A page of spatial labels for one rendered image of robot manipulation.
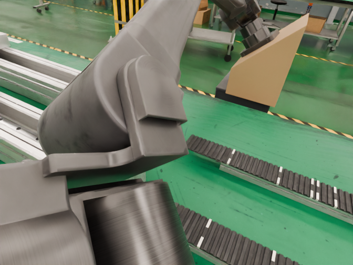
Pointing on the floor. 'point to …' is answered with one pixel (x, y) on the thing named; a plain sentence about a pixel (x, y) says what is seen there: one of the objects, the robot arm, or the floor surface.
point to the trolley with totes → (220, 37)
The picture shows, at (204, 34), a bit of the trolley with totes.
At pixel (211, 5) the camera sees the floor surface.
